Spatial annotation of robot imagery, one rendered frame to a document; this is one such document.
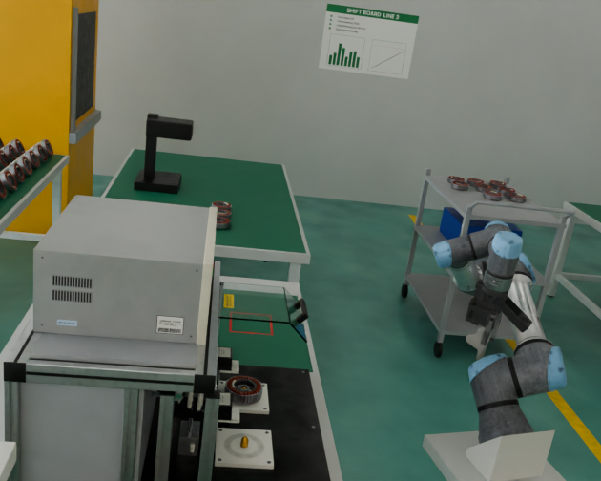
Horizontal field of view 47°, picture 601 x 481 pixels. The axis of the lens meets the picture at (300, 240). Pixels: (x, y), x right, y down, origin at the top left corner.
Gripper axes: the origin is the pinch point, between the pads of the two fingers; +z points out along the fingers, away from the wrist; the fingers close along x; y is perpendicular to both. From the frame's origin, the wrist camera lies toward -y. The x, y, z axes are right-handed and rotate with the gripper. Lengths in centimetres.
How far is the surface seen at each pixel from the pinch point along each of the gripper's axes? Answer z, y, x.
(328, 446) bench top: 27, 28, 35
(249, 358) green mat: 31, 72, 11
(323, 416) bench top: 28, 36, 23
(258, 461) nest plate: 21, 37, 57
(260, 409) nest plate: 24, 50, 37
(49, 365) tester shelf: -15, 69, 94
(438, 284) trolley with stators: 117, 85, -243
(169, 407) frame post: -5, 49, 79
